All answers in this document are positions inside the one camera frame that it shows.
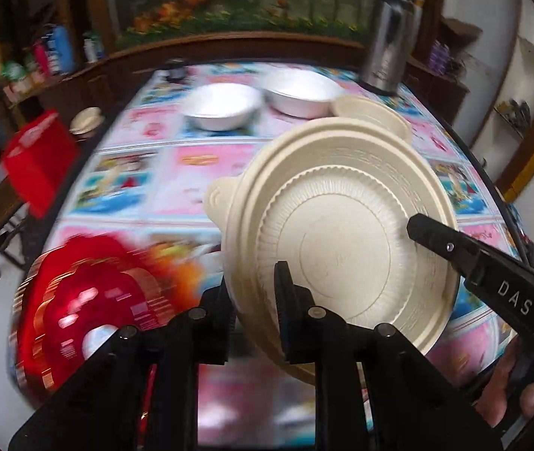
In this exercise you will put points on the white plastic bottle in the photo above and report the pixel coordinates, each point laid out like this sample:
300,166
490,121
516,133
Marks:
92,48

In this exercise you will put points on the beige plate with ear tabs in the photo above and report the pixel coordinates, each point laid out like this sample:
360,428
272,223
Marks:
342,225

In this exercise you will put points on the small white bowl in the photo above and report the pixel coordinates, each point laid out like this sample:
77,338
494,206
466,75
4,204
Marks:
220,103

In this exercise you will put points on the person's right hand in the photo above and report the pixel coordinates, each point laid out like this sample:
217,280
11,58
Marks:
494,385

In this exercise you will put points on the small beige dish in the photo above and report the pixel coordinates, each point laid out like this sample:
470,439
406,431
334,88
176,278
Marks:
86,121

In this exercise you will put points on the printed fruit tablecloth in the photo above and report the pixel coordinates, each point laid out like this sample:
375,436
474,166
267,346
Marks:
192,174

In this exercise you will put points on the red plate gold rim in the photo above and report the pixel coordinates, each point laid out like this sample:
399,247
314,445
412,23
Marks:
102,300

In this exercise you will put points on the purple packet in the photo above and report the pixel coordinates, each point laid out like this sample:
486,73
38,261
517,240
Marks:
439,56

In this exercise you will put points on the pink bottle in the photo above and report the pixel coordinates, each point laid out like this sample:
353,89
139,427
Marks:
41,58

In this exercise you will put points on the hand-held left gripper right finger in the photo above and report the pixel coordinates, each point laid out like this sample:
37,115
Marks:
288,319

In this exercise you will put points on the stainless steel thermos jug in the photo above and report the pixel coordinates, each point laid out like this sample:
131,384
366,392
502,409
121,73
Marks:
386,47

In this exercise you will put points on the large red scalloped plate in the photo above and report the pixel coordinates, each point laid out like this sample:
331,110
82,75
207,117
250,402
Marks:
32,338

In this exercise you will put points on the green packet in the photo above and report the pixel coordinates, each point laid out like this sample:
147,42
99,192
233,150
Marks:
16,75

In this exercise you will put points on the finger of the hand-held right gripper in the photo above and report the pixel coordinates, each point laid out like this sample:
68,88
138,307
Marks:
483,268

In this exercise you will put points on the large white bowl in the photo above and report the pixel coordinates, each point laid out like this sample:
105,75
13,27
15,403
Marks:
300,91

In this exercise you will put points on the red shopping bag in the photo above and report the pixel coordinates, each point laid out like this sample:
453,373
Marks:
37,159

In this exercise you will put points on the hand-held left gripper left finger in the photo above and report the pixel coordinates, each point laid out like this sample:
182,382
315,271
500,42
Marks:
215,329

